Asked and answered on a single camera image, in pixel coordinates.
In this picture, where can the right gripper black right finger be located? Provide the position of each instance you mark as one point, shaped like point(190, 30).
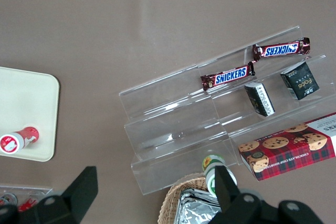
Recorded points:
point(223, 187)

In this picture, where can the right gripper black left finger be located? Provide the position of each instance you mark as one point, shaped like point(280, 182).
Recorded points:
point(82, 190)

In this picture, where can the oval wicker basket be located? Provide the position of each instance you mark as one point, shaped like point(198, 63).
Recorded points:
point(173, 195)

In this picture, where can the beige plastic tray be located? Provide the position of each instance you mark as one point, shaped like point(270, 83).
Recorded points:
point(26, 103)

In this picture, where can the green white yogurt bottle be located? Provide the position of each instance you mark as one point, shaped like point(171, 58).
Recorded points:
point(210, 165)

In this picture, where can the foil-wrapped container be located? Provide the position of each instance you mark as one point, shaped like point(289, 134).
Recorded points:
point(197, 208)

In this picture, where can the clear acrylic bottle rack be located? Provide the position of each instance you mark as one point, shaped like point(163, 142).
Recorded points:
point(39, 191)

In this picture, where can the red cola bottle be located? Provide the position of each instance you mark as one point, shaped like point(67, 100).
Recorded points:
point(29, 201)

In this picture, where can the red tartan cookie box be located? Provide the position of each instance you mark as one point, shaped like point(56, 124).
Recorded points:
point(288, 153)

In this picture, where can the clear acrylic stepped shelf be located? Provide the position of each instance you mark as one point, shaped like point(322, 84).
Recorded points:
point(170, 129)

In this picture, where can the red white yogurt bottle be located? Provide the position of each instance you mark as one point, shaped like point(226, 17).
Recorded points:
point(21, 138)

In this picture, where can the small black box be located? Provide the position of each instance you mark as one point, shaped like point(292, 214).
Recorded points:
point(260, 99)
point(300, 82)

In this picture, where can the Snickers chocolate bar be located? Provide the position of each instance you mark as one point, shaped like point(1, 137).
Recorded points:
point(228, 75)
point(281, 48)

